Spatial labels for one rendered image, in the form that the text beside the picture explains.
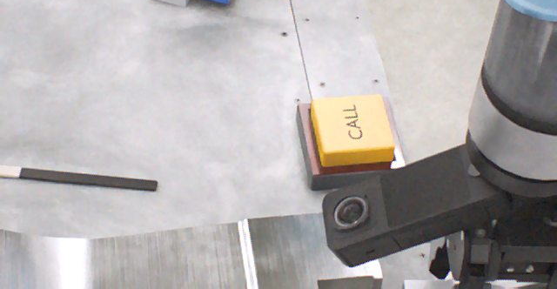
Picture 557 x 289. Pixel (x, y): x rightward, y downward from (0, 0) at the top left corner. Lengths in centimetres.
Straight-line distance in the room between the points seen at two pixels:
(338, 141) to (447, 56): 129
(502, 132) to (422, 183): 9
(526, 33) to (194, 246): 31
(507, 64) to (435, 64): 158
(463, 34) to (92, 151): 138
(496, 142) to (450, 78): 152
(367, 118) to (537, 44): 38
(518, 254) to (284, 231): 18
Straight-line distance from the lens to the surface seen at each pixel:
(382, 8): 226
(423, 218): 67
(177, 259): 78
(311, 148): 92
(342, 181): 92
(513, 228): 69
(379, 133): 92
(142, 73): 100
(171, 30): 104
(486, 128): 62
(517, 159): 62
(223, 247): 78
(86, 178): 92
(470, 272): 70
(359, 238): 68
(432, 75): 214
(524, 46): 57
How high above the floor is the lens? 153
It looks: 50 degrees down
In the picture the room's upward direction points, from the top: 4 degrees clockwise
